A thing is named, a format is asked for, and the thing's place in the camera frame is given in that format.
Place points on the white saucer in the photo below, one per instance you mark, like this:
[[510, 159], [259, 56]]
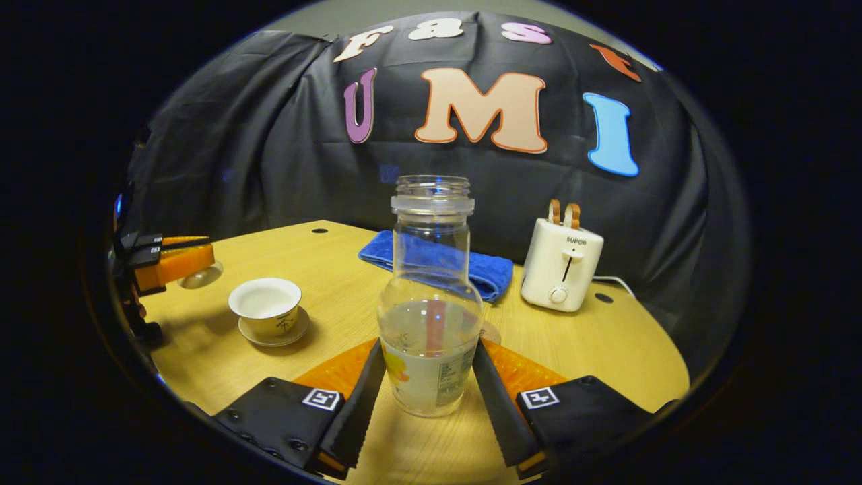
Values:
[[296, 331]]

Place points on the white teacup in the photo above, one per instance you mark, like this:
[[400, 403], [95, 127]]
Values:
[[266, 303]]

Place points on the clear water bottle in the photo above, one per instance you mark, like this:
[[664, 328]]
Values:
[[431, 269]]

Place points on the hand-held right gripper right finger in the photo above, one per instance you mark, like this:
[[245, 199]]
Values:
[[498, 404]]

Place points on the black backdrop cloth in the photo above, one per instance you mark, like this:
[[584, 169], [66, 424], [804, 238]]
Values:
[[269, 148]]

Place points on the white teacup lid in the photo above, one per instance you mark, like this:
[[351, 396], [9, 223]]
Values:
[[202, 276]]

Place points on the white toaster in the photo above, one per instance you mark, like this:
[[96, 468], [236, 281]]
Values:
[[559, 269]]

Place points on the toast slice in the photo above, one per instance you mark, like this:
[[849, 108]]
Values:
[[554, 212], [572, 217]]

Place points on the round wooden coaster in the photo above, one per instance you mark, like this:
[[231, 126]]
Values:
[[490, 331]]

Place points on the blue towel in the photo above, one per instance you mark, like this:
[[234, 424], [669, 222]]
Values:
[[495, 273]]

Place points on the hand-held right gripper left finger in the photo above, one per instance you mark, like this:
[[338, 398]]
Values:
[[350, 417]]

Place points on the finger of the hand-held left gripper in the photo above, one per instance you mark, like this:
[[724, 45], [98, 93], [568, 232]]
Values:
[[178, 264], [175, 240]]

